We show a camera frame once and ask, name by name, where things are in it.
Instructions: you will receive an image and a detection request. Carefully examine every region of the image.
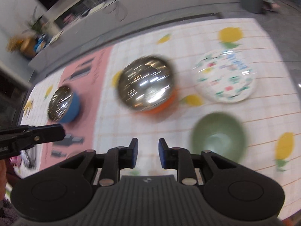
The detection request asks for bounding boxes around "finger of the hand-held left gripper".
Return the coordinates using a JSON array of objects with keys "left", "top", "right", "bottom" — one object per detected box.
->
[{"left": 0, "top": 124, "right": 66, "bottom": 151}]

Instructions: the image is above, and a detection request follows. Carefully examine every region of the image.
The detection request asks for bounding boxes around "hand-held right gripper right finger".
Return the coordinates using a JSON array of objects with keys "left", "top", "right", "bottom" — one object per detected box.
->
[{"left": 158, "top": 138, "right": 238, "bottom": 186}]

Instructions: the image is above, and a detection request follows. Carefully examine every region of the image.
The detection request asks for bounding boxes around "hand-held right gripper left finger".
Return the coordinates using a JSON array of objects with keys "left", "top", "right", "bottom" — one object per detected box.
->
[{"left": 60, "top": 138, "right": 139, "bottom": 187}]

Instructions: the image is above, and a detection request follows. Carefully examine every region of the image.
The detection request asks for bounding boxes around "blue steel-lined bowl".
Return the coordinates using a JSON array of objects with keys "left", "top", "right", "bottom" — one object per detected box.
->
[{"left": 48, "top": 85, "right": 82, "bottom": 124}]

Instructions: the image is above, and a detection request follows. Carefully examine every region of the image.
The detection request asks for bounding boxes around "green ceramic bowl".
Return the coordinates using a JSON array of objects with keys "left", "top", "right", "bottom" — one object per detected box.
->
[{"left": 190, "top": 112, "right": 248, "bottom": 163}]

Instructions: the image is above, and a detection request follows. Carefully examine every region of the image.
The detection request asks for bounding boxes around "stack of nested bowls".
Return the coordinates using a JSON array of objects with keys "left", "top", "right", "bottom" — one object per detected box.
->
[{"left": 116, "top": 55, "right": 180, "bottom": 115}]

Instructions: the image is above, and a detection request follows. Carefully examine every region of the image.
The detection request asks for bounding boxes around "white fruit-print plate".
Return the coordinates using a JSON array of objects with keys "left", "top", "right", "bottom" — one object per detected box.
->
[{"left": 193, "top": 49, "right": 256, "bottom": 104}]

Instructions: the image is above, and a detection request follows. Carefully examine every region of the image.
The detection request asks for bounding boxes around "printed checkered tablecloth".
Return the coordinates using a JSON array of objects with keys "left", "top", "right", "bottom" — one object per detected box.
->
[{"left": 14, "top": 18, "right": 301, "bottom": 218}]

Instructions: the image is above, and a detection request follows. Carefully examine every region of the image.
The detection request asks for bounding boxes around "yellow plush toy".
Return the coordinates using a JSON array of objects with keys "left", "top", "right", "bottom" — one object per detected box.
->
[{"left": 7, "top": 35, "right": 37, "bottom": 58}]

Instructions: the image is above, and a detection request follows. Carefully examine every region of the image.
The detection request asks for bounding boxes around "long-leaf potted plant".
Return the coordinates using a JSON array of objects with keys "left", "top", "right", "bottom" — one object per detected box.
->
[{"left": 25, "top": 5, "right": 51, "bottom": 37}]

